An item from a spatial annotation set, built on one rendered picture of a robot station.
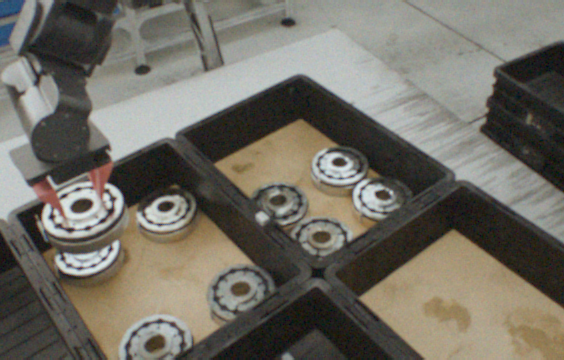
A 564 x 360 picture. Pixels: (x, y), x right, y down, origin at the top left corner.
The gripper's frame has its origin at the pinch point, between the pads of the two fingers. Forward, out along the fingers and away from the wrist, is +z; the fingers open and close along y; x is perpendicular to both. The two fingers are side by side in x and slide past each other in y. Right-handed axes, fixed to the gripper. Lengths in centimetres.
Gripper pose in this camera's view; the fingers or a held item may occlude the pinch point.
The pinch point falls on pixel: (80, 202)
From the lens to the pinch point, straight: 79.7
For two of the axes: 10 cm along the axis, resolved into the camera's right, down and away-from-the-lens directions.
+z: 0.4, 7.3, 6.8
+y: 8.0, -4.4, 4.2
